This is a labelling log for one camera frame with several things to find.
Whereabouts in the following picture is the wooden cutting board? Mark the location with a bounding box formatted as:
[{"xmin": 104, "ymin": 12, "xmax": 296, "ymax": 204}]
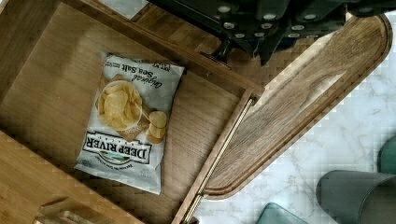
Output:
[{"xmin": 204, "ymin": 15, "xmax": 393, "ymax": 200}]

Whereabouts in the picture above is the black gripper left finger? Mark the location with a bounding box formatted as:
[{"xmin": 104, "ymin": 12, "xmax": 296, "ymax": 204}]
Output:
[{"xmin": 148, "ymin": 0, "xmax": 271, "ymax": 58}]

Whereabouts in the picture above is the wooden drawer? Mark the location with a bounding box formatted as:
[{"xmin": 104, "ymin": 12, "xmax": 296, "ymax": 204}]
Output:
[{"xmin": 1, "ymin": 0, "xmax": 260, "ymax": 224}]

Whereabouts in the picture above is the grey cup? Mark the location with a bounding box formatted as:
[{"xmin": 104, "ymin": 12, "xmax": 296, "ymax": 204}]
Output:
[{"xmin": 316, "ymin": 170, "xmax": 396, "ymax": 224}]

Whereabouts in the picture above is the wooden cabinet top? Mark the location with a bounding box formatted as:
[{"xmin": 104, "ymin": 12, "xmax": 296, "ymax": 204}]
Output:
[{"xmin": 0, "ymin": 133, "xmax": 144, "ymax": 224}]

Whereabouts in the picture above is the dark green object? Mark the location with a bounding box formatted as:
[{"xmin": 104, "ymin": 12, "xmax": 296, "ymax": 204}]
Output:
[{"xmin": 377, "ymin": 136, "xmax": 396, "ymax": 175}]

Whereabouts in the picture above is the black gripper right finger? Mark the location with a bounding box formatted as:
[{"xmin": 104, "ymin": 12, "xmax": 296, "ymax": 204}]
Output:
[{"xmin": 260, "ymin": 0, "xmax": 395, "ymax": 65}]

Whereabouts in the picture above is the Deep River chips bag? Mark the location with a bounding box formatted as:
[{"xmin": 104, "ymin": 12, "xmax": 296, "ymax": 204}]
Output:
[{"xmin": 76, "ymin": 52, "xmax": 184, "ymax": 194}]

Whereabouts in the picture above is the teal glass container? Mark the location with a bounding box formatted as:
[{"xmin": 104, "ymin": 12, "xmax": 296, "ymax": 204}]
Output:
[{"xmin": 255, "ymin": 203, "xmax": 308, "ymax": 224}]

